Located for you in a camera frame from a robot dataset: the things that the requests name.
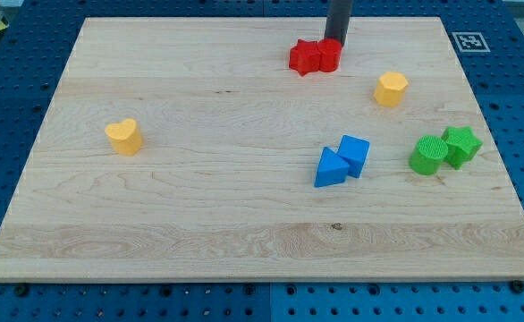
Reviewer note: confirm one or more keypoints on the blue triangle block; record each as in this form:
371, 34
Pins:
331, 169

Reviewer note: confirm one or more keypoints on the green cylinder block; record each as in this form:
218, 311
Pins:
428, 155

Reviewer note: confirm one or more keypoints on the white fiducial marker tag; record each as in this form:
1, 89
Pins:
470, 42

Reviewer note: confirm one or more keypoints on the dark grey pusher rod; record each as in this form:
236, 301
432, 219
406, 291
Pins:
337, 20

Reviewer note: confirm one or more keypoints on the yellow heart block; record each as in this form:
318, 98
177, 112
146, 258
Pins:
125, 137

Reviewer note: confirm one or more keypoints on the red star block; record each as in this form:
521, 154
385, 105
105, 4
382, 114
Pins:
305, 57

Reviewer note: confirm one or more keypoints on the blue cube block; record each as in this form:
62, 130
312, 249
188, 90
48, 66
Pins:
354, 151

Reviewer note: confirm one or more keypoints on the yellow hexagon block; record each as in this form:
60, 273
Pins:
390, 89

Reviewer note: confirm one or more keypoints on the green star block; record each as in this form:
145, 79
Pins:
462, 145

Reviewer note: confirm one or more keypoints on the light wooden board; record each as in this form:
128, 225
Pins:
222, 188

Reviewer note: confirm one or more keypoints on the red cylinder block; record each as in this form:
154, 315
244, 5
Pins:
330, 50

